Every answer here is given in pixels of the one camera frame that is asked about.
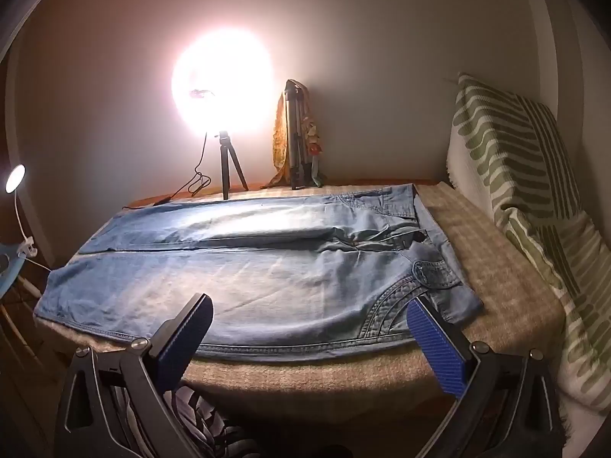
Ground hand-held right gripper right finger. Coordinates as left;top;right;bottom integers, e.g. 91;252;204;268
407;296;566;458

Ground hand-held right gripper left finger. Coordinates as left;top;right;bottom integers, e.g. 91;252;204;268
55;293;215;458

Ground blue denim pants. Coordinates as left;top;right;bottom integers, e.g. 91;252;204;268
32;184;484;363

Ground beige plaid blanket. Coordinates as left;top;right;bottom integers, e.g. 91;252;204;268
36;181;566;427

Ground green striped white pillow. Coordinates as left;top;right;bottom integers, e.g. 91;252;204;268
494;207;611;411

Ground small black tripod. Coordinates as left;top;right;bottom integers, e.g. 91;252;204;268
217;130;249;200

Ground folded silver tripod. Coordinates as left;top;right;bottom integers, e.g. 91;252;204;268
285;79;311;190

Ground yellow patterned cloth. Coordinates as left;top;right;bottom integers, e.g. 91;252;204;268
265;79;328;189

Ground white clip lamp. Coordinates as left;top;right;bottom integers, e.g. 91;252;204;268
5;163;39;258

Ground black power cable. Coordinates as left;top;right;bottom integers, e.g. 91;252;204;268
121;132;213;211

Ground wooden bed frame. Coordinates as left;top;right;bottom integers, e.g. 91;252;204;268
125;179;437;208

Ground white lamp cable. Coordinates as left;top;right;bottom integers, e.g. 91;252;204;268
26;253;53;274

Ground bright ring light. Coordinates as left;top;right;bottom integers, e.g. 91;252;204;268
171;29;275;137

